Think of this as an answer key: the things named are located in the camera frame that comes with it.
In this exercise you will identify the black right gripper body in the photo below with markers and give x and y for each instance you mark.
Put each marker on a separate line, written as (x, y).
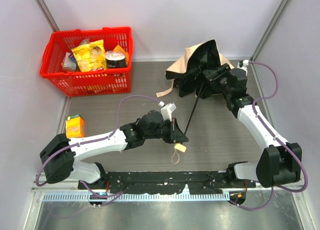
(215, 73)

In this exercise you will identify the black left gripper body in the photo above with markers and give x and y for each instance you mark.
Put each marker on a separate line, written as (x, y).
(172, 131)

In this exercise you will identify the beige and black umbrella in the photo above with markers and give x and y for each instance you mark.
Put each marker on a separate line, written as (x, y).
(186, 73)

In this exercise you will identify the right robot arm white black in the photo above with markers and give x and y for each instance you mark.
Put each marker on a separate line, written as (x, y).
(280, 160)

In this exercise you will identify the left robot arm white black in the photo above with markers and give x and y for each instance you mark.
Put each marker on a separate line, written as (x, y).
(63, 157)

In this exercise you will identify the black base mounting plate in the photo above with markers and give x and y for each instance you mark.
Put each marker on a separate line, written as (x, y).
(168, 182)

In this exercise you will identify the red plastic shopping basket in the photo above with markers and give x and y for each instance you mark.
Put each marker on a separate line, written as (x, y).
(76, 84)

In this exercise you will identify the black cd spindle case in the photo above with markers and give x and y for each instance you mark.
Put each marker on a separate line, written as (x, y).
(114, 60)

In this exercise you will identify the orange snack packet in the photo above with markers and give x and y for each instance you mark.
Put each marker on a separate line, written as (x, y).
(119, 50)

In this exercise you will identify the orange juice carton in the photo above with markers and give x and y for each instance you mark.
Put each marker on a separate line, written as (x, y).
(75, 126)

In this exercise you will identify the yellow chips bag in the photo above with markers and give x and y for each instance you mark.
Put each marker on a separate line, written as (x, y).
(90, 57)

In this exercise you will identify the grey small box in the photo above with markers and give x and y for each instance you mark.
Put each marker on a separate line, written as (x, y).
(68, 64)

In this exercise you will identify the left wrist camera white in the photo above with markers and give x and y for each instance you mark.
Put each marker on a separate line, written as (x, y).
(167, 110)

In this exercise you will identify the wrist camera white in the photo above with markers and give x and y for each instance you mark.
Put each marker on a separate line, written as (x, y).
(167, 110)
(243, 64)

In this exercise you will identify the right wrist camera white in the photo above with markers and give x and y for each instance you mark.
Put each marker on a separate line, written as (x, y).
(243, 64)

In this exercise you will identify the white slotted cable duct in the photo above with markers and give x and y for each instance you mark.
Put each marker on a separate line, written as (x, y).
(185, 196)

